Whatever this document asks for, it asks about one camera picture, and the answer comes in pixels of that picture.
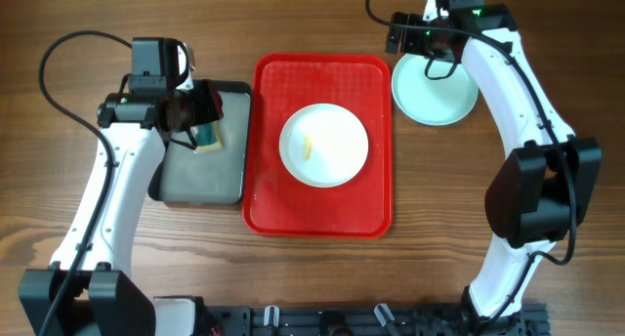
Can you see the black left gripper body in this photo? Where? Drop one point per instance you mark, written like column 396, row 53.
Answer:
column 200, row 107

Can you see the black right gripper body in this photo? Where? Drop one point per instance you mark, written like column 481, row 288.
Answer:
column 422, row 43

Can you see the light blue plate front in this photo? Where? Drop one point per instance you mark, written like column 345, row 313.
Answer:
column 432, row 102

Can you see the green yellow sponge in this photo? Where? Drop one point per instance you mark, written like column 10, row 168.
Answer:
column 207, row 136

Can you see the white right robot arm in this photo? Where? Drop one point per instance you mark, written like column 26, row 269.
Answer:
column 541, row 193

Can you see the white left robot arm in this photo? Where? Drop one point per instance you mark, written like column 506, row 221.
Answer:
column 87, row 288

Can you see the grey metal wash tray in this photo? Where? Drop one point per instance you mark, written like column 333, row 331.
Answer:
column 212, row 177

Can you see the red plastic serving tray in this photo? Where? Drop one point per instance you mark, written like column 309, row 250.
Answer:
column 274, row 202

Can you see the white round plate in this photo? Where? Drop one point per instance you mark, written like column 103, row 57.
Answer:
column 323, row 145

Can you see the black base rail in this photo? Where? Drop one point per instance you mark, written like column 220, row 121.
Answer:
column 342, row 320

